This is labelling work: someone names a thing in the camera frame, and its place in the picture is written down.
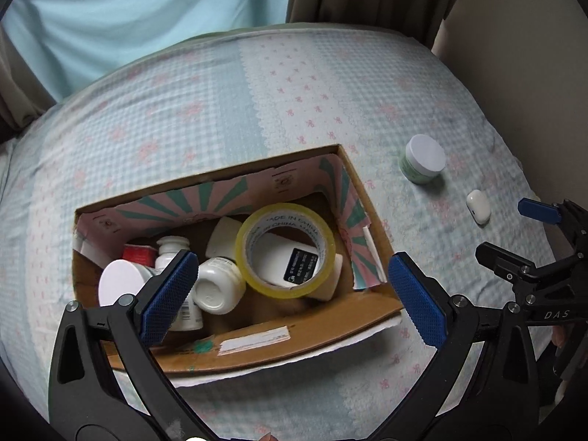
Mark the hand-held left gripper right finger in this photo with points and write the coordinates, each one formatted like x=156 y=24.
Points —
x=415 y=303

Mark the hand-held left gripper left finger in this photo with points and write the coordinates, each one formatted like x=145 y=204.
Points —
x=170 y=298

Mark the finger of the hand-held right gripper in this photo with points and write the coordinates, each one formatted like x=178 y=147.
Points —
x=537 y=210
x=505 y=262

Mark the small white jar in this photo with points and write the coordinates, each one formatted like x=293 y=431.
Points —
x=216 y=287

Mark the white pill bottle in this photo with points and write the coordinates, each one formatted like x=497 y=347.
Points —
x=172 y=250

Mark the large white round jar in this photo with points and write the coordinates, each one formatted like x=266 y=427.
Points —
x=119 y=282

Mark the red carton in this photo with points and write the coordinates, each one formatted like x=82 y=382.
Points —
x=138 y=253

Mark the white earbuds case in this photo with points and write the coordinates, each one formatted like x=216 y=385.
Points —
x=477 y=204

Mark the yellow tape roll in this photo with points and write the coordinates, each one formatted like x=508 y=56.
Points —
x=248 y=262

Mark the cardboard box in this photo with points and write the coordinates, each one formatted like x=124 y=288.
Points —
x=275 y=330

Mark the green jar with white lid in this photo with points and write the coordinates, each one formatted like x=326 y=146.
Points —
x=425 y=154

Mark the person's right hand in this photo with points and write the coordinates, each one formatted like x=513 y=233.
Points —
x=560 y=336

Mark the bed with checked floral sheet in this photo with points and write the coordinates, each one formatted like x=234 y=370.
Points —
x=183 y=101

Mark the light blue hanging cloth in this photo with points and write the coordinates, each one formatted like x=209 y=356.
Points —
x=138 y=9

